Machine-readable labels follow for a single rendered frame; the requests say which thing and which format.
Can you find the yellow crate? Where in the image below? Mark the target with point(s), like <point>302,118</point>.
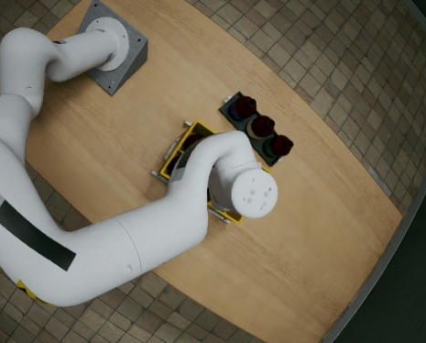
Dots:
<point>200,128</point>

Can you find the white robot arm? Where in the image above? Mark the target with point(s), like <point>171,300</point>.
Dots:
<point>63,268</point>

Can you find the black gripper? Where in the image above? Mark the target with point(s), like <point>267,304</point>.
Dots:
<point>212,177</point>

